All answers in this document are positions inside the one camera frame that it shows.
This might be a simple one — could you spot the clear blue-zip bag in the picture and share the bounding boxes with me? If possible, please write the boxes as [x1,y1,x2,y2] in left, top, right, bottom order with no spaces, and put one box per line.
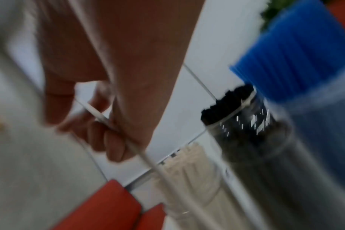
[0,56,108,230]

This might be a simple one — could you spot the frosted plastic jar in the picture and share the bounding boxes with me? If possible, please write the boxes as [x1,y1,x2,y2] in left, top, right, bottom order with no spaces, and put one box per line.
[263,65,345,196]

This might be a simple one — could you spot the person's right hand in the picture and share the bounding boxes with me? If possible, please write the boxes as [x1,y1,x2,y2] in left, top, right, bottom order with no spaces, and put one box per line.
[33,0,207,163]

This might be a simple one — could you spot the small bunch of black straws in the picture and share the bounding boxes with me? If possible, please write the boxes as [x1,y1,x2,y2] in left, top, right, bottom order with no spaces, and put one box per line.
[200,84,255,126]

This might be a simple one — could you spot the small bunch of blue straws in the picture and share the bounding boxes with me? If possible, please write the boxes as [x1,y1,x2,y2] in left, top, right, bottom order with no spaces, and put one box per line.
[229,0,345,104]

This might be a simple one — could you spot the clear glass jar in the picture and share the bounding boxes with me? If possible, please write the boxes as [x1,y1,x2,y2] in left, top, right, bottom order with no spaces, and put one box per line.
[200,84,345,230]
[153,179,264,230]

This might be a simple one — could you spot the green plant hedge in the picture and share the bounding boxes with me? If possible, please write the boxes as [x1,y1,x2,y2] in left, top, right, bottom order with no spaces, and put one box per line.
[260,0,298,32]

